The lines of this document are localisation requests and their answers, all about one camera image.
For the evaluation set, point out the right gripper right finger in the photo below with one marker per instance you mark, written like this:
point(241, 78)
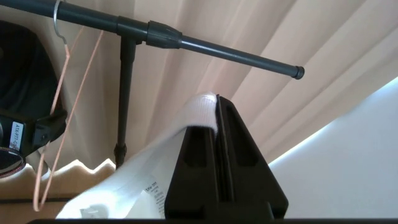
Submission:
point(258, 186)

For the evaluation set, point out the black clothes rack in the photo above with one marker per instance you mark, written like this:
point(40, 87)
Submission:
point(161, 35)

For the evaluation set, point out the black shorts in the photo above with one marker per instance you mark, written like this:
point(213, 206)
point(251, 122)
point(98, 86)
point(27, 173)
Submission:
point(25, 71)

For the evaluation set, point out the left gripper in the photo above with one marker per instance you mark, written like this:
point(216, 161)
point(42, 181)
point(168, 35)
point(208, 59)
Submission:
point(15, 133)

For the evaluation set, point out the beige curtain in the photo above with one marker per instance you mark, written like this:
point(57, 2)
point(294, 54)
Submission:
point(248, 25)

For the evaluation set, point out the white garment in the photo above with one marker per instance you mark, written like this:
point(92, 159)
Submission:
point(199, 109)

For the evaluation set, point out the pink clothes hanger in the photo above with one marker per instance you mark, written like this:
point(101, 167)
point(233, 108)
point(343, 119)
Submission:
point(77, 93)

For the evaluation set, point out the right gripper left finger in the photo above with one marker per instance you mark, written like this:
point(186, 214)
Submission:
point(189, 186)

